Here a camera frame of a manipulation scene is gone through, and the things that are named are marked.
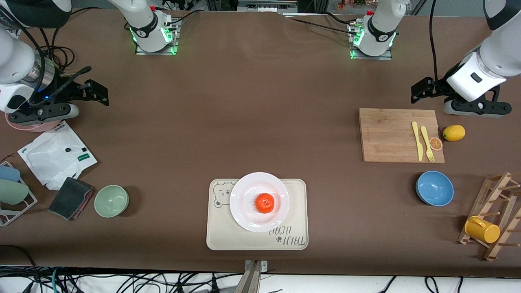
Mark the pale green cup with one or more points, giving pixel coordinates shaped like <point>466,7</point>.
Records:
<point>12,192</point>

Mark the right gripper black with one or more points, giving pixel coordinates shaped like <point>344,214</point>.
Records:
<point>66,92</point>

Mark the yellow lemon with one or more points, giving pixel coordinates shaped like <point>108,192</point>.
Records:
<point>454,133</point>

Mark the blue bowl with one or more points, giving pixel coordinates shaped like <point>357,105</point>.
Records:
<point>434,188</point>

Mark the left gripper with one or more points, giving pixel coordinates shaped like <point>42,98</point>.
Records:
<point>439,86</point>

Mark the yellow plastic knife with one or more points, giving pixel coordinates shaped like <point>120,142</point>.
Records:
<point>417,142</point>

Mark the beige bear print tray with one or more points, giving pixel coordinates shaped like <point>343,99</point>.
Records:
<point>220,232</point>

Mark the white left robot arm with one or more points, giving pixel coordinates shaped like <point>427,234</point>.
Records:
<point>380,28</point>

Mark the orange fruit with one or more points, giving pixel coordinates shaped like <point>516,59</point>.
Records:
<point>265,203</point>

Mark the white round plate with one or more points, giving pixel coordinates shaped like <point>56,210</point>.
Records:
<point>244,211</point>

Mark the white plastic bag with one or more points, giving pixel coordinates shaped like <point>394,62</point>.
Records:
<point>53,156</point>

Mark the grey pink folded cloth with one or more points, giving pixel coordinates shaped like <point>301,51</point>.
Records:
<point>69,198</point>

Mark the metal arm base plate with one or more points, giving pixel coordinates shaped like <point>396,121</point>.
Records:
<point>353,55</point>
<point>175,38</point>

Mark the wooden cup rack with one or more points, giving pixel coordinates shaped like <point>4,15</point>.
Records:
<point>498,240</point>

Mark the yellow plastic fork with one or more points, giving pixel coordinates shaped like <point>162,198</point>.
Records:
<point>426,142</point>

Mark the bamboo cutting board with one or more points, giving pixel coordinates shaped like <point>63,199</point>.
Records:
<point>382,134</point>

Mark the pink bowl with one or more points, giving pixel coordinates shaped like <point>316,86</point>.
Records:
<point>32,127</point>

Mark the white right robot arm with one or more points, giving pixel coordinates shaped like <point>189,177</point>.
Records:
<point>142,24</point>

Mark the yellow mug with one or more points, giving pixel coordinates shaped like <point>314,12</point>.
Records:
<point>482,230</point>

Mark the toy orange slice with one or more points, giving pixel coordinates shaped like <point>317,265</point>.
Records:
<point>436,144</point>

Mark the pale green bowl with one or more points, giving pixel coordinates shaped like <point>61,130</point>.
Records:
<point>111,201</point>

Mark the pale blue cup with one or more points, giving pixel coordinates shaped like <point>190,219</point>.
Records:
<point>9,173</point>

